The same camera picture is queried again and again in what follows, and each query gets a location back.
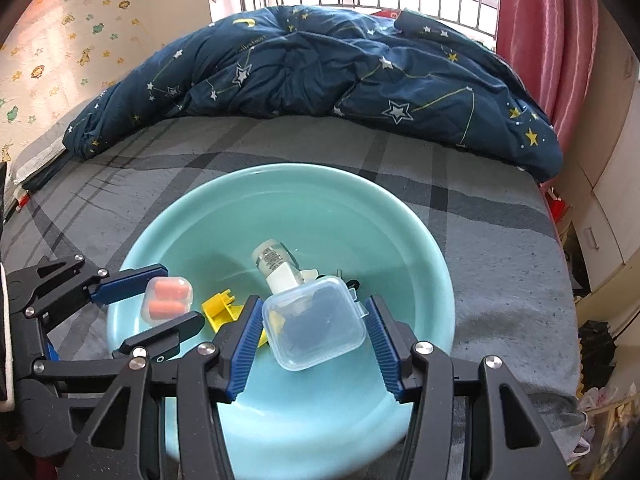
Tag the navy star-print quilt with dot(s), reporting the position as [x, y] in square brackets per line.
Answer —
[300, 70]

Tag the yellow plastic part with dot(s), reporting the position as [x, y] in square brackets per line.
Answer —
[220, 310]

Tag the pink curtain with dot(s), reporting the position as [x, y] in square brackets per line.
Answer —
[540, 20]

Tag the red bag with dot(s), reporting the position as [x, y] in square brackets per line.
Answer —
[554, 205]

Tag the clear case with orange earplugs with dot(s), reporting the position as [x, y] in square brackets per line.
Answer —
[167, 302]

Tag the clear plastic box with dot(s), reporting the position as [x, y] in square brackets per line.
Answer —
[320, 330]

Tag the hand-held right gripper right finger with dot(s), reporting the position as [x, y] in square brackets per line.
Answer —
[382, 350]

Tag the grey plaid bedsheet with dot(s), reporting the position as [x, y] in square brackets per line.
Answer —
[500, 280]

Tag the white plastic bag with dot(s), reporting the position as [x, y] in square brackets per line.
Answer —
[595, 420]

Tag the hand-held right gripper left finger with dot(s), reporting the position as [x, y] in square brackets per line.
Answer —
[245, 345]

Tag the black egg-crate foam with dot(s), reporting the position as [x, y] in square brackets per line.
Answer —
[595, 355]

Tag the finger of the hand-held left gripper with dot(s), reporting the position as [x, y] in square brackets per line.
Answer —
[170, 332]
[130, 280]

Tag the red cushion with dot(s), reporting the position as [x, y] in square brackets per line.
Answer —
[386, 13]

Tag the teal plastic basin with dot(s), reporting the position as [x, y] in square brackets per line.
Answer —
[350, 240]

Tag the white pillow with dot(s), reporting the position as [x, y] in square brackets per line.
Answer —
[37, 155]

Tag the small white bottle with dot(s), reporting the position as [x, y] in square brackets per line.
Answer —
[270, 257]

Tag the white wardrobe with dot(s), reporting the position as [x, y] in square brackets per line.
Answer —
[610, 200]

